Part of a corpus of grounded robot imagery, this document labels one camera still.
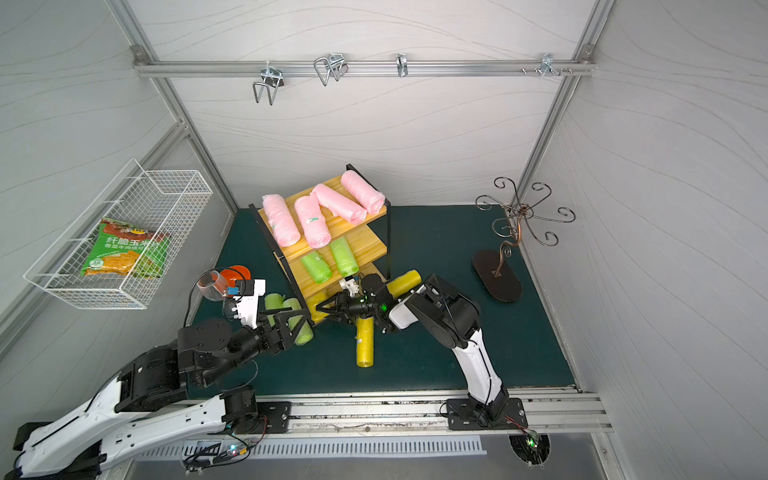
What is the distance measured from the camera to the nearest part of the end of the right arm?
2.55 ft

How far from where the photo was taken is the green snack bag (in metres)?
0.60

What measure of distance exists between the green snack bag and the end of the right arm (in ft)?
1.31
